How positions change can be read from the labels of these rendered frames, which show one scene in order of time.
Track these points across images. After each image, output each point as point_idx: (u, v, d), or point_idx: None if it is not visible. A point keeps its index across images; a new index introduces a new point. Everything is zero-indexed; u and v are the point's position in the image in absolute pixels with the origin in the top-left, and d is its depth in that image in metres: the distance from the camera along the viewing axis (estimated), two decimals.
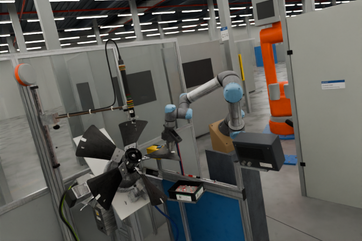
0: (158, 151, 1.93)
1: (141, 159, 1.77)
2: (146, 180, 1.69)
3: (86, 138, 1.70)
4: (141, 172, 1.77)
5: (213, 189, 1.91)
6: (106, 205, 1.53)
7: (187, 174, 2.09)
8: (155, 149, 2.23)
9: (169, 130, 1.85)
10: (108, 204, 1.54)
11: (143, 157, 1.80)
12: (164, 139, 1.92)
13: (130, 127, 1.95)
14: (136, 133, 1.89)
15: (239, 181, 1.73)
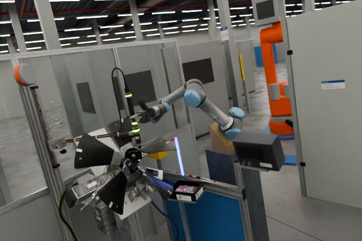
0: (159, 181, 1.77)
1: (137, 166, 1.72)
2: (120, 180, 1.61)
3: (124, 121, 1.94)
4: (127, 176, 1.71)
5: (213, 189, 1.91)
6: (78, 163, 1.62)
7: (187, 174, 2.09)
8: None
9: None
10: (79, 164, 1.63)
11: (140, 168, 1.74)
12: (139, 120, 1.84)
13: (160, 143, 1.96)
14: (157, 149, 1.87)
15: (239, 181, 1.73)
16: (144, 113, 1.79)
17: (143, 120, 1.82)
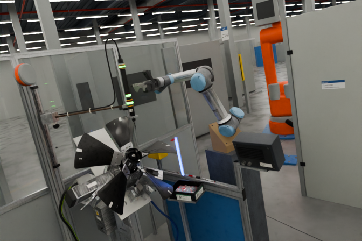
0: (121, 194, 1.60)
1: (125, 163, 1.69)
2: (105, 153, 1.69)
3: (167, 146, 1.97)
4: (113, 163, 1.72)
5: (213, 189, 1.91)
6: (110, 125, 1.92)
7: (187, 174, 2.09)
8: None
9: None
10: (109, 126, 1.91)
11: (125, 169, 1.68)
12: None
13: (164, 185, 1.74)
14: (153, 179, 1.70)
15: (239, 181, 1.73)
16: (150, 82, 1.83)
17: (148, 90, 1.86)
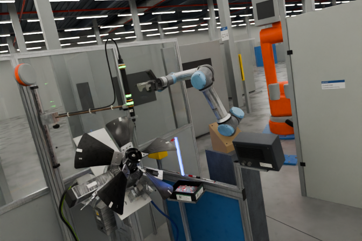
0: (121, 194, 1.60)
1: (125, 163, 1.69)
2: (105, 153, 1.69)
3: (167, 143, 1.97)
4: (113, 163, 1.72)
5: (213, 189, 1.91)
6: (110, 125, 1.92)
7: (187, 174, 2.09)
8: None
9: None
10: (109, 126, 1.91)
11: (125, 169, 1.68)
12: (147, 90, 1.90)
13: (164, 185, 1.74)
14: (153, 179, 1.70)
15: (239, 181, 1.73)
16: (153, 82, 1.85)
17: (152, 89, 1.87)
